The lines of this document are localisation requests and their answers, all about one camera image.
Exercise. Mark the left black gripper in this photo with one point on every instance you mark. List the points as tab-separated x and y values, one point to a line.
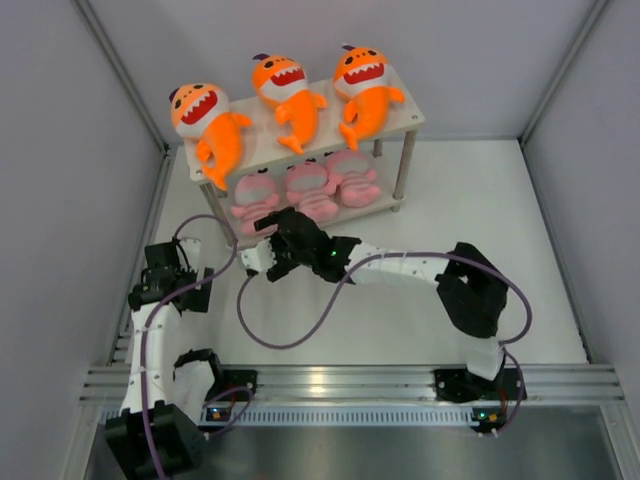
199	300

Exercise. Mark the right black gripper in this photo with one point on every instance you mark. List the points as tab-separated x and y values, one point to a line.
283	267

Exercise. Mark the pink striped plush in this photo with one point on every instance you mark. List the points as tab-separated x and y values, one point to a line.
255	196
355	177
310	190

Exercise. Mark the orange shark plush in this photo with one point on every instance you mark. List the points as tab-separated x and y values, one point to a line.
282	85
201	112
362	78

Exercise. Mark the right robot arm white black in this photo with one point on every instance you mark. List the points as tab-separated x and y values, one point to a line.
471	291

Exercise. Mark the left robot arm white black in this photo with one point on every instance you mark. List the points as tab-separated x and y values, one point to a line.
156	434

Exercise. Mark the white two-tier wooden shelf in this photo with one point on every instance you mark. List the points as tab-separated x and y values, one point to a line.
390	152

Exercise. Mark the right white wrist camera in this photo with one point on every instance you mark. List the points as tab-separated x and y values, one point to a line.
259	258

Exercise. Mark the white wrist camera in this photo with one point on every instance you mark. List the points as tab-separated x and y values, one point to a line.
259	258
189	253

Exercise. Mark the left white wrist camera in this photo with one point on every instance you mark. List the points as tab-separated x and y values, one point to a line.
189	253

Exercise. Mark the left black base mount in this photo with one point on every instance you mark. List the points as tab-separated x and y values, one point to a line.
227	379

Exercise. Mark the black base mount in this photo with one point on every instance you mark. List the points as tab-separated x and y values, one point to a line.
227	379
457	385

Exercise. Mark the aluminium front rail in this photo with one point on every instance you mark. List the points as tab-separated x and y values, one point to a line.
400	396

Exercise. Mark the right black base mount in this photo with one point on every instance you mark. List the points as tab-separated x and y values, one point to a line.
457	385

